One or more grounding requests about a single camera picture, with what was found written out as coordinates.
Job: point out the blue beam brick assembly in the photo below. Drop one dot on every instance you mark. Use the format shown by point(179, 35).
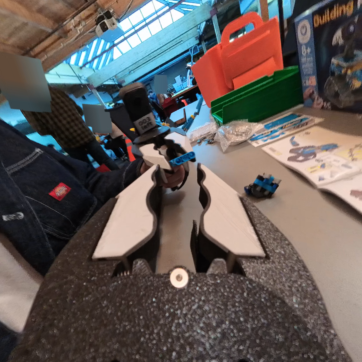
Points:
point(265, 183)

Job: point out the dark green storage bin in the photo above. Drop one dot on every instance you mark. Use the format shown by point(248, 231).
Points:
point(254, 104)

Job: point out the white ceiling-mounted device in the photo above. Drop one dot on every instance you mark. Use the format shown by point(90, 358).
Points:
point(106, 25)

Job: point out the dark toy box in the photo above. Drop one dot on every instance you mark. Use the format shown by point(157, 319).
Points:
point(339, 56)

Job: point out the person's left forearm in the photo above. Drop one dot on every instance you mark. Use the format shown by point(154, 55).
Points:
point(118, 178)

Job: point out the orange plastic box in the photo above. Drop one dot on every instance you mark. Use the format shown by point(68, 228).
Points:
point(249, 56)

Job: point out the blue sticker sheet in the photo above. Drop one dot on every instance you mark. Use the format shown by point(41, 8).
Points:
point(282, 124)

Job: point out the person's denim clothing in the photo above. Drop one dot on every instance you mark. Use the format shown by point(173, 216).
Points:
point(42, 169)

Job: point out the blue angled beam brick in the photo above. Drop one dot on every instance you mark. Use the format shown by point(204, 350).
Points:
point(181, 159)

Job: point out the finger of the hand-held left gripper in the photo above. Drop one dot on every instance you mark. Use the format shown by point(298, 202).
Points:
point(181, 141)
point(154, 155)

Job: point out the person's left hand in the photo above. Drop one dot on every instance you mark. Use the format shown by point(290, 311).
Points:
point(172, 179)

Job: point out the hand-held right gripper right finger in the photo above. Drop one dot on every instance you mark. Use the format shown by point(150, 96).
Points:
point(232, 226)

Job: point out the large clear plastic parts bag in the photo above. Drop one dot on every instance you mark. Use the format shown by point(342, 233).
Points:
point(237, 133)

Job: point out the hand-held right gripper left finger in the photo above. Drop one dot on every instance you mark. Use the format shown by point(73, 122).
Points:
point(127, 223)

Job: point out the skylight windows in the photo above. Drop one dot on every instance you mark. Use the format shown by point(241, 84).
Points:
point(141, 17)

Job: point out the open instruction booklet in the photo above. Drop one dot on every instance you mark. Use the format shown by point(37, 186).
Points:
point(325, 141)

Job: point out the small clear plastic parts bag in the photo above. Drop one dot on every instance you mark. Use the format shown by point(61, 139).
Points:
point(203, 133)

